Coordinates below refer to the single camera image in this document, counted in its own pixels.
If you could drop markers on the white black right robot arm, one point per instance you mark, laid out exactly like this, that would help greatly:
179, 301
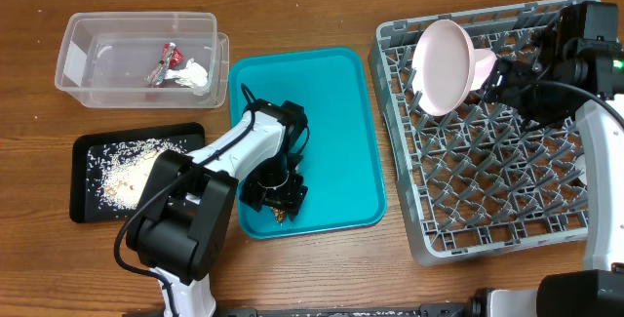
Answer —
578, 73

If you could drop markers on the clear plastic waste bin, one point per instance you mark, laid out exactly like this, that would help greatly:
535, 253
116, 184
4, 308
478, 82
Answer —
105, 58

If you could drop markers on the red snack wrapper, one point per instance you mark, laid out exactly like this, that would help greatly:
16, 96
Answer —
171, 57

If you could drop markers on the grey white bowl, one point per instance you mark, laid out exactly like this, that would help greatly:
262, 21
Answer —
580, 165

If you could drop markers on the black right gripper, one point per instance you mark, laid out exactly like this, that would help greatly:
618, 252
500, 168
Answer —
502, 85

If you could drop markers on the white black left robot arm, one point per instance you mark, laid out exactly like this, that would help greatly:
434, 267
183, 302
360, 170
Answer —
182, 216

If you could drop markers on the grey dishwasher rack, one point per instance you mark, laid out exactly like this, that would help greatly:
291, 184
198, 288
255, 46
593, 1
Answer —
471, 182

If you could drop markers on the teal plastic tray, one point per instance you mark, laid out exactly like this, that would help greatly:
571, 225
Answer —
341, 164

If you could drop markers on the large white plate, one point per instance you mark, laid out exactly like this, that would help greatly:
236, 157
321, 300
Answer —
444, 66

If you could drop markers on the black waste tray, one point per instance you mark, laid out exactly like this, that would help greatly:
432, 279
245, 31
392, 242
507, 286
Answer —
91, 151

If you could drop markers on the white tissue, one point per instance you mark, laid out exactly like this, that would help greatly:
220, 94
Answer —
193, 75

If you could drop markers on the pile of spilled rice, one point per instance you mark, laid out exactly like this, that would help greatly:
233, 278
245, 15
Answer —
125, 175

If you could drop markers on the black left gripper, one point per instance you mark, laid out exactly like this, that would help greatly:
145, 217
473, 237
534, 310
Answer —
291, 198

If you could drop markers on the white bowl with rice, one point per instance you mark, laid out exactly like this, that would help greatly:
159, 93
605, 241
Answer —
485, 61

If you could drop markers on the brown food scrap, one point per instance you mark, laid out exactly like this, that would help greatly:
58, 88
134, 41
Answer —
280, 215

